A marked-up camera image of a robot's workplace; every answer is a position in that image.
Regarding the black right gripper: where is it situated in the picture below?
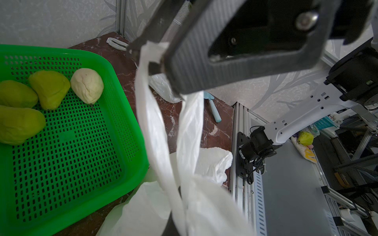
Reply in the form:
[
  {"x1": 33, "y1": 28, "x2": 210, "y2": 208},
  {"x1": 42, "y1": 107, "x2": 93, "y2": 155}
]
[{"x1": 330, "y1": 0, "x2": 374, "y2": 44}]

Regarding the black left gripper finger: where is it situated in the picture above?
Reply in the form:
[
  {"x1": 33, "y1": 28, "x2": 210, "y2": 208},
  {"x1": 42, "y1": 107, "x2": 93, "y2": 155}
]
[{"x1": 161, "y1": 213, "x2": 180, "y2": 236}]

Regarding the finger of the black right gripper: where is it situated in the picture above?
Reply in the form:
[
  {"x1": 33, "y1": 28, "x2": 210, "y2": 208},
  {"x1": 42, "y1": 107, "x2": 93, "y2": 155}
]
[
  {"x1": 162, "y1": 1, "x2": 341, "y2": 94},
  {"x1": 126, "y1": 0, "x2": 189, "y2": 62}
]

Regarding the patterned white plastic bag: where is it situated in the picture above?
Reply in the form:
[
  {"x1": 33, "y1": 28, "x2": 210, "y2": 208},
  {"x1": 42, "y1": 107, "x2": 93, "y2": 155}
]
[{"x1": 98, "y1": 42, "x2": 253, "y2": 236}]

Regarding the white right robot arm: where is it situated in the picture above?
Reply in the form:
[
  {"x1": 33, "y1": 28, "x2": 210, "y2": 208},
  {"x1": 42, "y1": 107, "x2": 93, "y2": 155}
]
[{"x1": 147, "y1": 1, "x2": 378, "y2": 183}]

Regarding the white pear far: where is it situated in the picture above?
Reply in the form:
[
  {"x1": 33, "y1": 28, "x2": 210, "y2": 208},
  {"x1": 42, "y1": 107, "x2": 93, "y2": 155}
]
[{"x1": 70, "y1": 68, "x2": 104, "y2": 105}]

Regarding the green plastic perforated basket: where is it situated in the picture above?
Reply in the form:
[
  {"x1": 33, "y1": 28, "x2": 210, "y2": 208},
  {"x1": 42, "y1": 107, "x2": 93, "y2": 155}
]
[{"x1": 1, "y1": 45, "x2": 149, "y2": 236}]

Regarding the green pear top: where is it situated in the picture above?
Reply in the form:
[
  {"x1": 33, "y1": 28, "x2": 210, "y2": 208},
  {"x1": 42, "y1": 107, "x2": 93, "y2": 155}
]
[{"x1": 28, "y1": 70, "x2": 70, "y2": 110}]

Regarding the green pear front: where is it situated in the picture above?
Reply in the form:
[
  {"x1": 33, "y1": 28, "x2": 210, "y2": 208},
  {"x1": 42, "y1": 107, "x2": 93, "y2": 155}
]
[{"x1": 1, "y1": 80, "x2": 38, "y2": 108}]

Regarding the green pear with stem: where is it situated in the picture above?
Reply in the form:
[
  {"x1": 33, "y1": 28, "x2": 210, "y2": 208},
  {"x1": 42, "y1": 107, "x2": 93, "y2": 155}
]
[{"x1": 1, "y1": 105, "x2": 46, "y2": 146}]

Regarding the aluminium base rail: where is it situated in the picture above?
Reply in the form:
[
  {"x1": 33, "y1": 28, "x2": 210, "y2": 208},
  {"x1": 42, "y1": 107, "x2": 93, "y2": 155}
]
[{"x1": 229, "y1": 102, "x2": 267, "y2": 236}]

